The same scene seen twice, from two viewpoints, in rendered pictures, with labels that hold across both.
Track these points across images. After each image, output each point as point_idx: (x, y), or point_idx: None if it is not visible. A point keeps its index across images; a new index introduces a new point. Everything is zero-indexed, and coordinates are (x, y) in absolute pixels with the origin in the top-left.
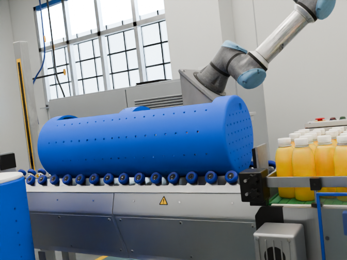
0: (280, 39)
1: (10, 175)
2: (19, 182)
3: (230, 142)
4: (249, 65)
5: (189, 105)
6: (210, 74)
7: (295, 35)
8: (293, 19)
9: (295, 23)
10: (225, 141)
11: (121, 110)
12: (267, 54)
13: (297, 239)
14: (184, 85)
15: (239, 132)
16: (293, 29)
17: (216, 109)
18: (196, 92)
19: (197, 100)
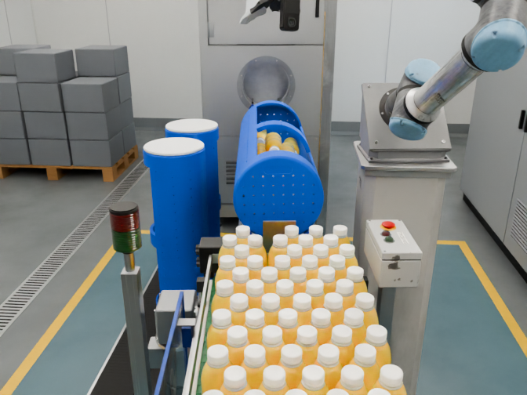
0: (434, 87)
1: (186, 149)
2: (180, 158)
3: (245, 204)
4: (397, 110)
5: (255, 148)
6: (391, 99)
7: (460, 85)
8: (453, 59)
9: (452, 68)
10: (235, 201)
11: (261, 122)
12: (419, 103)
13: (162, 315)
14: (362, 106)
15: (277, 197)
16: (449, 76)
17: (245, 165)
18: (365, 119)
19: (364, 130)
